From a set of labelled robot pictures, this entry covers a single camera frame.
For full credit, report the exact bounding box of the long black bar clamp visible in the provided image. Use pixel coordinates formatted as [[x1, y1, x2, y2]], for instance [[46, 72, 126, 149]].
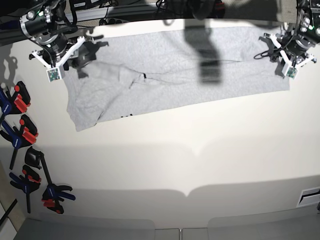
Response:
[[24, 146, 76, 215]]

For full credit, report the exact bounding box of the blue red bar clamp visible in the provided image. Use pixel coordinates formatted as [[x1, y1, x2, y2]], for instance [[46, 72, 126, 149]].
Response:
[[0, 81, 31, 123], [0, 114, 39, 170]]

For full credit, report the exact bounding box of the image right wrist camera box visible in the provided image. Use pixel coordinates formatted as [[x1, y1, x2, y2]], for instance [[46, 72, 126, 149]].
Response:
[[286, 66, 298, 79]]

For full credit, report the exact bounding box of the image left gripper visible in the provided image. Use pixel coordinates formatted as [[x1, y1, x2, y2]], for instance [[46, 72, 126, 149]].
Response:
[[29, 34, 109, 70]]

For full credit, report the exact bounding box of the grey T-shirt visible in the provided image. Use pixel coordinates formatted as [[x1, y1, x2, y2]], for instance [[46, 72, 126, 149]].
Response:
[[64, 27, 290, 131]]

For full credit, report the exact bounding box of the image right gripper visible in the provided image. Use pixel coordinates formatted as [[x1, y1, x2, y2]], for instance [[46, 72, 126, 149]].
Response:
[[258, 33, 317, 73]]

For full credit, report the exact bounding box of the white label with black mark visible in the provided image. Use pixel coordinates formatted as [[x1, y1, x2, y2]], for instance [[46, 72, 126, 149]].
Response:
[[296, 187, 320, 208]]

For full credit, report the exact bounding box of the top blue red bar clamp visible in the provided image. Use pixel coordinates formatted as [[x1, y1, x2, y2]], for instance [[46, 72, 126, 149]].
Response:
[[0, 81, 31, 123]]

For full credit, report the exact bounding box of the lower left blue bar clamp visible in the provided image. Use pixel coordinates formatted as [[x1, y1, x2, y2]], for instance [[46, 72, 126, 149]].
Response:
[[9, 164, 42, 214]]

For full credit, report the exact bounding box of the image wrist camera box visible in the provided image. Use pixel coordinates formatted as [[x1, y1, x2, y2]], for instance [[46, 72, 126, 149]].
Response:
[[286, 66, 298, 79], [46, 67, 63, 82]]

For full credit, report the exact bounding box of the image left wrist camera box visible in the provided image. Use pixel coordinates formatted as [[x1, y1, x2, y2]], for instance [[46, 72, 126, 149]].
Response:
[[46, 67, 63, 82]]

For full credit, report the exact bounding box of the black flat bar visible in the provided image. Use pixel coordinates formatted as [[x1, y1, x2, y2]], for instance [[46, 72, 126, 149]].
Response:
[[0, 199, 18, 226]]

